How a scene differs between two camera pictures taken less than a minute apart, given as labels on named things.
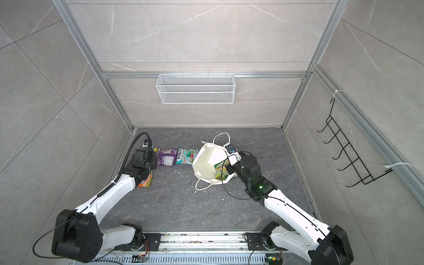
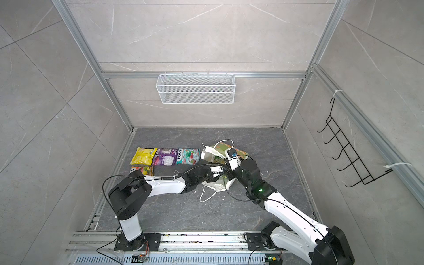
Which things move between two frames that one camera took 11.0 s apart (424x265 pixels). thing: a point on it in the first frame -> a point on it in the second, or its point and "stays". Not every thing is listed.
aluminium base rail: (202, 248) stays
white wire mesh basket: (195, 89) stays
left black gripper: (153, 163) -> (214, 179)
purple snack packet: (166, 156) stays
